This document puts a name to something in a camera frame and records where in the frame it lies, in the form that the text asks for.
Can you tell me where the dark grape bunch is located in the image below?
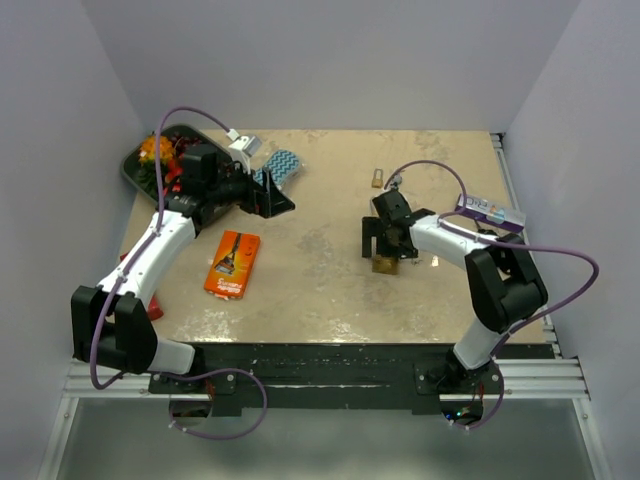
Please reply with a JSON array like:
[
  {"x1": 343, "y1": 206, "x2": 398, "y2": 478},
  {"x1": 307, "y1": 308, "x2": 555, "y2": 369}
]
[{"x1": 170, "y1": 135, "x2": 203, "y2": 153}]

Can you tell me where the red small box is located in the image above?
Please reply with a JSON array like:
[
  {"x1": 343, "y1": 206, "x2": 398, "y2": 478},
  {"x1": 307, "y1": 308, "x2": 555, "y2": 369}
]
[{"x1": 147, "y1": 295, "x2": 164, "y2": 321}]

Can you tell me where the grey fruit tray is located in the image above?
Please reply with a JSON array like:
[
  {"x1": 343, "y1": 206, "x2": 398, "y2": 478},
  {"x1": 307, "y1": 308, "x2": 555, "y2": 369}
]
[{"x1": 121, "y1": 124, "x2": 233, "y2": 202}]

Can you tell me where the orange flower ball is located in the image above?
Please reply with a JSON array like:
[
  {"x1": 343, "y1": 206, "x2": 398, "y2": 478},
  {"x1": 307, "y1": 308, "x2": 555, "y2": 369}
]
[{"x1": 138, "y1": 135, "x2": 176, "y2": 165}]

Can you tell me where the aluminium frame rail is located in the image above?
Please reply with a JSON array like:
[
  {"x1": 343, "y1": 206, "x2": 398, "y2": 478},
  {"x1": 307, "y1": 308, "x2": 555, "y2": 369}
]
[{"x1": 62, "y1": 132, "x2": 591, "y2": 401}]

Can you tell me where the small brass padlock with keys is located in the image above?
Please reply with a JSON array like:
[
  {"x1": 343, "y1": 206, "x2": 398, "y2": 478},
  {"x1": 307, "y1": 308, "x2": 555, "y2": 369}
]
[{"x1": 371, "y1": 168, "x2": 384, "y2": 189}]

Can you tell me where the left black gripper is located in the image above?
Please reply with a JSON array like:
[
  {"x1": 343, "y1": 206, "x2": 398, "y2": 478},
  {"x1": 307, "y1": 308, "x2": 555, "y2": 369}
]
[{"x1": 208, "y1": 160, "x2": 295, "y2": 218}]

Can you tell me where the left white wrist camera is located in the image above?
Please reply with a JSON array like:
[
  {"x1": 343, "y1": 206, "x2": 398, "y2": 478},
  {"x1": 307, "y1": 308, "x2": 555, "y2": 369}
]
[{"x1": 226, "y1": 129, "x2": 262, "y2": 174}]

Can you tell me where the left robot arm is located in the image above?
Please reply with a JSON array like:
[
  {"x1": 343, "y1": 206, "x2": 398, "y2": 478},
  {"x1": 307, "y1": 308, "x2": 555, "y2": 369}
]
[{"x1": 71, "y1": 143, "x2": 301, "y2": 392}]

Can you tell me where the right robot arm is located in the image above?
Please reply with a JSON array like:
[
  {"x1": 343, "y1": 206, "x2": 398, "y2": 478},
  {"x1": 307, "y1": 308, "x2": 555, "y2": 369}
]
[{"x1": 361, "y1": 190, "x2": 548, "y2": 393}]

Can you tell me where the orange razor box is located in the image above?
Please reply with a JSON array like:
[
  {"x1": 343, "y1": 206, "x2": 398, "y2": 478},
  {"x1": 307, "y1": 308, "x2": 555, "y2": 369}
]
[{"x1": 203, "y1": 230, "x2": 261, "y2": 300}]

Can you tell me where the blue zigzag sponge pack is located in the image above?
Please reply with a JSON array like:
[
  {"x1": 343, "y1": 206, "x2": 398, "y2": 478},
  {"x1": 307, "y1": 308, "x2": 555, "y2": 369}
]
[{"x1": 253, "y1": 149, "x2": 303, "y2": 191}]

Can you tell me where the panda keychain with keys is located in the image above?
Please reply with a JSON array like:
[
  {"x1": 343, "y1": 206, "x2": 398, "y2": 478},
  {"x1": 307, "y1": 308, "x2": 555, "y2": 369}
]
[{"x1": 387, "y1": 173, "x2": 403, "y2": 190}]

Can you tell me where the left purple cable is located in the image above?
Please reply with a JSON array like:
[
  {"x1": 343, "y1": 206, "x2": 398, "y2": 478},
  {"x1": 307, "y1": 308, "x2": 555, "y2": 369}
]
[{"x1": 89, "y1": 105, "x2": 271, "y2": 441}]

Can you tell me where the purple white box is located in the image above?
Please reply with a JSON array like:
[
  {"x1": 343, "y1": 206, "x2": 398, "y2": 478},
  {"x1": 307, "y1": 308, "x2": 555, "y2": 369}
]
[{"x1": 456, "y1": 194, "x2": 526, "y2": 233}]

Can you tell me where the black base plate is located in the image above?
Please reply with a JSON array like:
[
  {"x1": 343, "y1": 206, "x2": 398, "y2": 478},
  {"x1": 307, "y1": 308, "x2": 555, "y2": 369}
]
[{"x1": 147, "y1": 341, "x2": 556, "y2": 417}]

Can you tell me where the short shackle brass padlock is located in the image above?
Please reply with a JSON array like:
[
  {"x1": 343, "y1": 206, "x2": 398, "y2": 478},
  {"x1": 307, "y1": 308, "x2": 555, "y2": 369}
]
[{"x1": 372, "y1": 255, "x2": 399, "y2": 275}]

